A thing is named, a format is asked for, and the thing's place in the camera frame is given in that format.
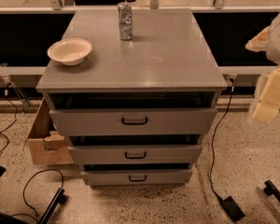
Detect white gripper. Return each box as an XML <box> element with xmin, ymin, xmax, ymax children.
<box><xmin>252</xmin><ymin>66</ymin><xmax>280</xmax><ymax>123</ymax></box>

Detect grey bottom drawer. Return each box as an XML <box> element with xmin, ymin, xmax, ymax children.
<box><xmin>81</xmin><ymin>169</ymin><xmax>192</xmax><ymax>186</ymax></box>

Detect grey drawer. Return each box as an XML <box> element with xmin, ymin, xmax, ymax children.
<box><xmin>68</xmin><ymin>145</ymin><xmax>202</xmax><ymax>164</ymax></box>
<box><xmin>49</xmin><ymin>108</ymin><xmax>217</xmax><ymax>136</ymax></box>
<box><xmin>81</xmin><ymin>169</ymin><xmax>192</xmax><ymax>186</ymax></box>

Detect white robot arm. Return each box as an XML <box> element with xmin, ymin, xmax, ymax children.
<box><xmin>245</xmin><ymin>12</ymin><xmax>280</xmax><ymax>123</ymax></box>

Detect grey drawer cabinet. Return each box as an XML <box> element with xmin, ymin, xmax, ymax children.
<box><xmin>35</xmin><ymin>7</ymin><xmax>228</xmax><ymax>188</ymax></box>

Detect grey middle drawer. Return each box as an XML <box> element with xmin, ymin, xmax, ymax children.
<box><xmin>68</xmin><ymin>145</ymin><xmax>202</xmax><ymax>164</ymax></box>

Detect grey top drawer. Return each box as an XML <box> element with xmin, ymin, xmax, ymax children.
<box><xmin>49</xmin><ymin>108</ymin><xmax>217</xmax><ymax>136</ymax></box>

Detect black stand leg right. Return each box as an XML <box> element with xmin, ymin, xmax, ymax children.
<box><xmin>263</xmin><ymin>180</ymin><xmax>280</xmax><ymax>202</ymax></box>

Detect black stand leg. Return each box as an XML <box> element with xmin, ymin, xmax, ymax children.
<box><xmin>37</xmin><ymin>188</ymin><xmax>67</xmax><ymax>224</ymax></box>
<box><xmin>263</xmin><ymin>180</ymin><xmax>280</xmax><ymax>202</ymax></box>

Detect black power adapter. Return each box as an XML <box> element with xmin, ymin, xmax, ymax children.
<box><xmin>220</xmin><ymin>196</ymin><xmax>245</xmax><ymax>222</ymax></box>

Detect white bowl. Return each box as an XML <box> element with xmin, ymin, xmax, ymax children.
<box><xmin>48</xmin><ymin>38</ymin><xmax>92</xmax><ymax>66</ymax></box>

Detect cardboard box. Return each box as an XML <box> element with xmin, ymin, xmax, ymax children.
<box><xmin>27</xmin><ymin>99</ymin><xmax>73</xmax><ymax>165</ymax></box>

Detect black stand leg left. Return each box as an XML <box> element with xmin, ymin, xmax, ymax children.
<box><xmin>37</xmin><ymin>188</ymin><xmax>67</xmax><ymax>224</ymax></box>

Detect black power cable right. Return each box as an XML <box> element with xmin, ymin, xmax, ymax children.
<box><xmin>208</xmin><ymin>79</ymin><xmax>235</xmax><ymax>201</ymax></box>

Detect black cable left floor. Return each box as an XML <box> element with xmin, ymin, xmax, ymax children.
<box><xmin>8</xmin><ymin>169</ymin><xmax>65</xmax><ymax>222</ymax></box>

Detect black wall cable left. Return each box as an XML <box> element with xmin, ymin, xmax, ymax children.
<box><xmin>0</xmin><ymin>82</ymin><xmax>19</xmax><ymax>156</ymax></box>

